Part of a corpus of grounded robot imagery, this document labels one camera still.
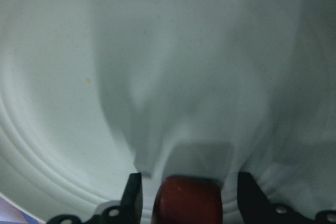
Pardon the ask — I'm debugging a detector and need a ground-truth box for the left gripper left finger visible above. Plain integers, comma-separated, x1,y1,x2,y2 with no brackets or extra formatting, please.
47,173,143,224

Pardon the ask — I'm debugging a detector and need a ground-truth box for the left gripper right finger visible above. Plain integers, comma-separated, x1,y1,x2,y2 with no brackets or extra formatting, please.
237,172,335,224

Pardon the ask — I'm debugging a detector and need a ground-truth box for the light green plate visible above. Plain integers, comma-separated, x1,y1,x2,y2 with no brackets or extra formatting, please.
1,0,335,223

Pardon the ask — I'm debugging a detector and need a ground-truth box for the brown steamed bun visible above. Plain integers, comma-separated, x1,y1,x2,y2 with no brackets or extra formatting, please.
151,176,223,223

